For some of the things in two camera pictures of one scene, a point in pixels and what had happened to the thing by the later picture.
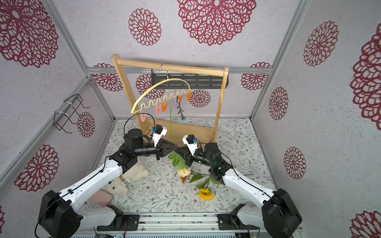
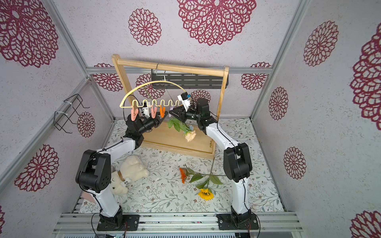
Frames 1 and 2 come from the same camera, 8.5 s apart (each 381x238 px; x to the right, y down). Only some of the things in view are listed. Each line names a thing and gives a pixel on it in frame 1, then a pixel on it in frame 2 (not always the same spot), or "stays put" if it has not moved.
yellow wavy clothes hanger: [158, 98] → [154, 100]
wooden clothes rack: [167, 132] stays put
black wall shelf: [195, 81] stays put
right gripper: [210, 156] → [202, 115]
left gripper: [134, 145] → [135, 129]
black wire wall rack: [71, 105] stays put
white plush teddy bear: [119, 187] stays put
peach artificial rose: [182, 171] → [189, 134]
